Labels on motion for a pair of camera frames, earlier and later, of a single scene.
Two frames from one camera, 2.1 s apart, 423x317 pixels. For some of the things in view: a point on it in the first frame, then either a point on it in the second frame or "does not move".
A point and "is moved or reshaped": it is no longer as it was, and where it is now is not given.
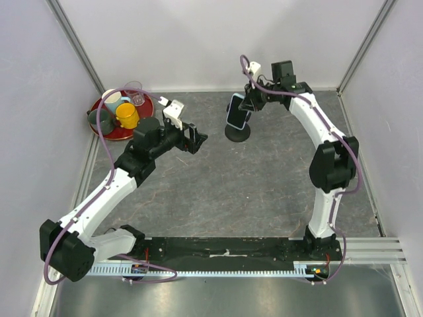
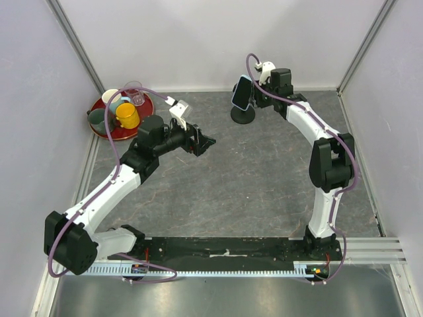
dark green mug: x=106 y=120 does not move
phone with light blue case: x=236 y=117 is moved or reshaped
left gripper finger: x=199 y=139 -> x=207 y=142
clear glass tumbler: x=133 y=89 does not move
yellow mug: x=127 y=115 does not move
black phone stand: x=237 y=135 -> x=240 y=116
